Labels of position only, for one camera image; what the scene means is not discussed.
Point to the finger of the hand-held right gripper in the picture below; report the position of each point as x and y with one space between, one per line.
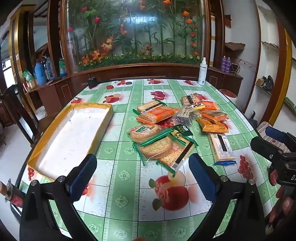
275 133
261 146

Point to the glass flower display panel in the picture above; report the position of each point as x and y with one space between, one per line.
138 34

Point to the small orange snack packet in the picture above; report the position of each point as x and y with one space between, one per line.
209 105

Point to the small packet cluster right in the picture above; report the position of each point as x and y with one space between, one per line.
185 115

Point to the orange-edged cracker packet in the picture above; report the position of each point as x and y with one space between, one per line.
214 115

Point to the blue thermos jug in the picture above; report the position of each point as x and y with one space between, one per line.
40 74

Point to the clear water bottle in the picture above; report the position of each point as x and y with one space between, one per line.
49 69

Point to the black shoes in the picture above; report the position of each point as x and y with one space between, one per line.
267 82

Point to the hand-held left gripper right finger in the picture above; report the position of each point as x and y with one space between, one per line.
202 178

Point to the large orange cracker packet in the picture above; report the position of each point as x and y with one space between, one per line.
157 115

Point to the green plastic bag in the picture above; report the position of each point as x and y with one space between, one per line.
27 76

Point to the dark wooden chair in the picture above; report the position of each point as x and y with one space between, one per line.
16 104

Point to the yellow white cardboard tray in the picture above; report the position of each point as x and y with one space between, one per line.
69 139

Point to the small cracker packet black strip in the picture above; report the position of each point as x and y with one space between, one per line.
190 99

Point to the person's right hand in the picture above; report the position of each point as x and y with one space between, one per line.
285 204

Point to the green cracker packet black strip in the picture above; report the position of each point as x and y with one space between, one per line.
180 153

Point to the green-edged square cracker packet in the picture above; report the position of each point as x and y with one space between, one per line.
150 105

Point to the small black container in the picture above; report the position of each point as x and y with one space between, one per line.
92 83

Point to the small red brown object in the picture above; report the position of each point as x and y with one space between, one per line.
12 197

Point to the wooden display cabinet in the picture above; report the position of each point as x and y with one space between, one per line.
138 72

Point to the dark green label cracker packet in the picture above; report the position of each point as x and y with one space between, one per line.
182 130

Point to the large round biscuit packet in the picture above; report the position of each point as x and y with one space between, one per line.
157 147

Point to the green fruit print tablecloth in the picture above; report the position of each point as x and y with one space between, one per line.
129 185

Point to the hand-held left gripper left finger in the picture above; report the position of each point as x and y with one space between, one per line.
84 176

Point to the orange printed snack packet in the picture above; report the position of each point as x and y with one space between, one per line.
211 126

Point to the blue-edged cracker packet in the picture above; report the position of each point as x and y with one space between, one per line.
222 148

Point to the round biscuit packet green label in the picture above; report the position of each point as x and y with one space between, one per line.
143 132

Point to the white spray bottle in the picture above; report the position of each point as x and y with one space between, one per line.
202 73

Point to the red-rimmed white bin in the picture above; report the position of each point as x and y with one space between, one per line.
227 95

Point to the green plastic bottle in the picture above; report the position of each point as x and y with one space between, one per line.
62 67

